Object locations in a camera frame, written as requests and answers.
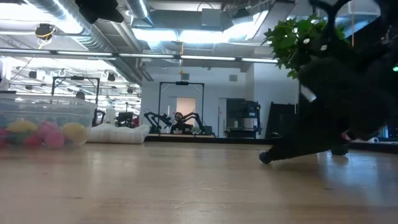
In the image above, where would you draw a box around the black upright panel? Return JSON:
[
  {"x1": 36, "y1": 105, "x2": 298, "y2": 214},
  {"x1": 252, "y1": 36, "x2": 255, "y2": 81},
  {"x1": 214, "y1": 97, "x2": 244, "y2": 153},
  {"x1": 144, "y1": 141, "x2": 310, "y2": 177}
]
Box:
[{"x1": 266, "y1": 101, "x2": 301, "y2": 139}]

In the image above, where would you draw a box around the toy blackberry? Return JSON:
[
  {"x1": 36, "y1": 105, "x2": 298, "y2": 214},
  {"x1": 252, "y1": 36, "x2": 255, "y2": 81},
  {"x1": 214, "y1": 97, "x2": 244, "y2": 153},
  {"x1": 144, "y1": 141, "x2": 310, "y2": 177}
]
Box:
[{"x1": 330, "y1": 145, "x2": 349, "y2": 157}]

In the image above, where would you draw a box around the black aluminium rig frame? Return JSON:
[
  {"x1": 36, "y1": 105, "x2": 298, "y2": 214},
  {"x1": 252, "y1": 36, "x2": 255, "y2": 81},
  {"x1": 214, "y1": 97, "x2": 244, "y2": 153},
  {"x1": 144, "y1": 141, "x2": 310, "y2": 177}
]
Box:
[{"x1": 144, "y1": 133, "x2": 398, "y2": 154}]

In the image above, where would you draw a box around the black round ceiling fixture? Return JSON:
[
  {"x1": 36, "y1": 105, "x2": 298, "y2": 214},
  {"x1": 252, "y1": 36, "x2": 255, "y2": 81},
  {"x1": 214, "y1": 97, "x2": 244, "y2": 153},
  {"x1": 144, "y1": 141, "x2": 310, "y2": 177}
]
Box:
[{"x1": 34, "y1": 22, "x2": 57, "y2": 41}]

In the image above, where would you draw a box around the clear plastic tupperware container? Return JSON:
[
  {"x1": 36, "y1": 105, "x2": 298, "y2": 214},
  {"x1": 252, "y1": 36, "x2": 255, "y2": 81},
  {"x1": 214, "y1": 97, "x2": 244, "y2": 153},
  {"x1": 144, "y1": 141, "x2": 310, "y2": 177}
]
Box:
[{"x1": 0, "y1": 93, "x2": 98, "y2": 151}]

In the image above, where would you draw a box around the folded white checked towel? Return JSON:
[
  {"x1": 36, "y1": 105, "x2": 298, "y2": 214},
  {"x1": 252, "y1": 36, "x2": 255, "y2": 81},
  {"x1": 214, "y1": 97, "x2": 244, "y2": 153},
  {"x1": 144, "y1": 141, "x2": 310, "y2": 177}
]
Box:
[{"x1": 86, "y1": 123, "x2": 151, "y2": 145}]

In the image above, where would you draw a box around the silver ventilation duct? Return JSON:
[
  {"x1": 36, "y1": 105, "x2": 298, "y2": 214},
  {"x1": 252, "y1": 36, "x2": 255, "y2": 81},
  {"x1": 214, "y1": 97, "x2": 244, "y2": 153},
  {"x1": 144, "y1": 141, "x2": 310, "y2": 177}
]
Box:
[{"x1": 27, "y1": 0, "x2": 155, "y2": 83}]

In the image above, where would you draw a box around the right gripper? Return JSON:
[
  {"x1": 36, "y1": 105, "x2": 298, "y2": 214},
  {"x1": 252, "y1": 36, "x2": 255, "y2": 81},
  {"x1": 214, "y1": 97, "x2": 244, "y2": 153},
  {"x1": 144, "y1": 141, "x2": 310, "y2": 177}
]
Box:
[{"x1": 259, "y1": 54, "x2": 398, "y2": 165}]

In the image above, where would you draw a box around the black equipment cart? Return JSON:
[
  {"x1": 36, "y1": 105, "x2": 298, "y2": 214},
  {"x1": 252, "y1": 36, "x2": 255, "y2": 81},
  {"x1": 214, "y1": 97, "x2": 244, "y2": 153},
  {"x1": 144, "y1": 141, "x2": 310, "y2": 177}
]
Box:
[{"x1": 226, "y1": 98, "x2": 262, "y2": 139}]

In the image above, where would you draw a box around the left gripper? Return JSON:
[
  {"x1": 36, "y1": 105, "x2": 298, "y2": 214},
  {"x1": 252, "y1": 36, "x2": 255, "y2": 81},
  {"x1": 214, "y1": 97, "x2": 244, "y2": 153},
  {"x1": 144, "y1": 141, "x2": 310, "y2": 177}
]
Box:
[{"x1": 75, "y1": 0, "x2": 125, "y2": 25}]

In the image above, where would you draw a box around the pale door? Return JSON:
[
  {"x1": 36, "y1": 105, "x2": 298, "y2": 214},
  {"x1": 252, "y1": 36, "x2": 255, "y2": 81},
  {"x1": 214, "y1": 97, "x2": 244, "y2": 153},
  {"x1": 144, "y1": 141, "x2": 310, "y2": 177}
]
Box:
[{"x1": 175, "y1": 96, "x2": 197, "y2": 134}]

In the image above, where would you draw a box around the black background rig frame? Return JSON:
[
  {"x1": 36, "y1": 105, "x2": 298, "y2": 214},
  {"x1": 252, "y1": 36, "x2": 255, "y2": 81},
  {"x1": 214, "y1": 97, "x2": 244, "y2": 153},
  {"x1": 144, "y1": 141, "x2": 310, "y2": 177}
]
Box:
[
  {"x1": 158, "y1": 81, "x2": 205, "y2": 133},
  {"x1": 50, "y1": 75, "x2": 101, "y2": 100}
]

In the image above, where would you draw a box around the grey ceiling box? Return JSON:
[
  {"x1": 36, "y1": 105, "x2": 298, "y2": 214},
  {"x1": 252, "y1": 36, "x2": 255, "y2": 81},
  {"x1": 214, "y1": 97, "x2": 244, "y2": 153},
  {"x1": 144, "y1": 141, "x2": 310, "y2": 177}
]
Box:
[{"x1": 201, "y1": 7, "x2": 223, "y2": 27}]

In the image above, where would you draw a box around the person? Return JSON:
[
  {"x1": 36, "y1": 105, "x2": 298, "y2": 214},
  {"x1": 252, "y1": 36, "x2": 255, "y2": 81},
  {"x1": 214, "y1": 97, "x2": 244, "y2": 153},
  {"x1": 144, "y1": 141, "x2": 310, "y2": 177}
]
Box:
[{"x1": 173, "y1": 111, "x2": 185, "y2": 126}]

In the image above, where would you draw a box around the green leafy plant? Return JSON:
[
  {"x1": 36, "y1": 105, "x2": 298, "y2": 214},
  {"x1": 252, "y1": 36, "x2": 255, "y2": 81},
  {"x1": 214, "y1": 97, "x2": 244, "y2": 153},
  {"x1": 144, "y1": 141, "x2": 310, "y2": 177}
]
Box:
[{"x1": 263, "y1": 15, "x2": 351, "y2": 80}]

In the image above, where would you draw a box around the long ceiling light strip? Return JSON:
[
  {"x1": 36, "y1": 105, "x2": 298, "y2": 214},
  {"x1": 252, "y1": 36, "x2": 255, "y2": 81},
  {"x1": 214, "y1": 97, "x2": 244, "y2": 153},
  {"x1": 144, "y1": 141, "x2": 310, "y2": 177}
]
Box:
[{"x1": 0, "y1": 48, "x2": 279, "y2": 64}]

